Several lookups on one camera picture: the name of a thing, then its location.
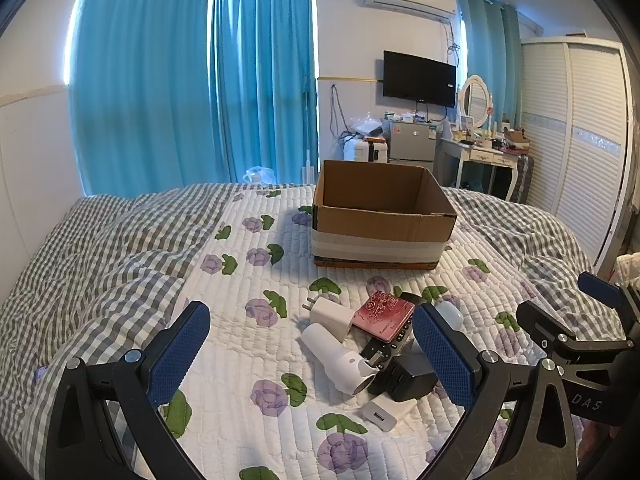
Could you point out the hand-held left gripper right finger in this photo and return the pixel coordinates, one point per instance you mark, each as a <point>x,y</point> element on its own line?
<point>442,355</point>

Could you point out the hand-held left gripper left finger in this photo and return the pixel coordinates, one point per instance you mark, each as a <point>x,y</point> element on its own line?
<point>180,355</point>

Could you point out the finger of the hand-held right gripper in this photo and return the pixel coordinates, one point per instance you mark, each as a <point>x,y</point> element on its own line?
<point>599,286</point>
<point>542,325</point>

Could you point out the black power adapter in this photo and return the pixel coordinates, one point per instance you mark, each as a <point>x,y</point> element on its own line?
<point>410,379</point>

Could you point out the small white cup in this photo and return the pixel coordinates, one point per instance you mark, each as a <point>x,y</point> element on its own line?
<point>450,315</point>

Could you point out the black remote control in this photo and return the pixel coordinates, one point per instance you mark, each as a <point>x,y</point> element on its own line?
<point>395,342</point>

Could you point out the pink rose-embossed box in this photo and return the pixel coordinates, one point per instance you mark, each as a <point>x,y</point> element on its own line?
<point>382,317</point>

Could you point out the white adapter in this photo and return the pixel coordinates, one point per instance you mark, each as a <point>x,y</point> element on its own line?
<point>387,411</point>

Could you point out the white cylindrical device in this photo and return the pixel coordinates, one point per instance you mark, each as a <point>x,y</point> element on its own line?
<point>330,352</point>

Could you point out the white plug charger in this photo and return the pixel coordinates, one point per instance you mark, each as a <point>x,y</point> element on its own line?
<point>332,317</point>

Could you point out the white floral quilted blanket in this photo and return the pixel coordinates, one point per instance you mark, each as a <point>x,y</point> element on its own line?
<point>260,310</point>

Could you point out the dark striped suitcase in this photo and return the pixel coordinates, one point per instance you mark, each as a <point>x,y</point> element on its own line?
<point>525,175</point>

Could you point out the white louvered wardrobe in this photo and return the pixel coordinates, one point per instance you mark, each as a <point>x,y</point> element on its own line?
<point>575,150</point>

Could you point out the small brown cardboard box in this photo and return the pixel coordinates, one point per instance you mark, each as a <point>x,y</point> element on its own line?
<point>516,138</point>

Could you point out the white dressing table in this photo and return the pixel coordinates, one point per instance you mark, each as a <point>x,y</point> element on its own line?
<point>480,156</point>

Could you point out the clear plastic bag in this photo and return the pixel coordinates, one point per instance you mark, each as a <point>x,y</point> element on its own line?
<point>260,175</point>

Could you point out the small grey fridge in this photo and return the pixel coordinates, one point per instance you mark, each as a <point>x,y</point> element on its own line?
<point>411,142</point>

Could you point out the white suitcase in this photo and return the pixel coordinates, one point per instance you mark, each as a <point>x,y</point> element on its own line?
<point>362,150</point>

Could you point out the white oval mirror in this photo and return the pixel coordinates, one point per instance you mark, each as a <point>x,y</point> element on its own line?
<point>476,100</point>

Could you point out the crumpled plastic packaging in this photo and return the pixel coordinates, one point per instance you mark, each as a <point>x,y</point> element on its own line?
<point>366,127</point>

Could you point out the narrow teal curtain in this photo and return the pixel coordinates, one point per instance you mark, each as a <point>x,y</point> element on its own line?
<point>492,55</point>

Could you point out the wide teal curtain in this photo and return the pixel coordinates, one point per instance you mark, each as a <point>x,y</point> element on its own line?
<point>140,85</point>

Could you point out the black wall television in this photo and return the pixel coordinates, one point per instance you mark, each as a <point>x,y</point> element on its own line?
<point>419,77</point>

